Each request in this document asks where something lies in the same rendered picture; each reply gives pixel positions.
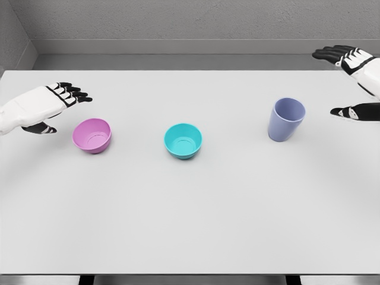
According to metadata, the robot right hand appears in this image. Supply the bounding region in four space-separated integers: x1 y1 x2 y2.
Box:
311 45 380 122

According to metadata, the teal bowl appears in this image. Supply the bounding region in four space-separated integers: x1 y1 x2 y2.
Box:
163 123 203 161

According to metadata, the lavender cup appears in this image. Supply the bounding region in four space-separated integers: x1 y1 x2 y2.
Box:
267 97 306 143

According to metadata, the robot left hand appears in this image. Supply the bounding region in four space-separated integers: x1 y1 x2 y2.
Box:
5 82 93 135

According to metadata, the pink bowl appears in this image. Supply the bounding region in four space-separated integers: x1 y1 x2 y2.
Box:
72 118 113 155

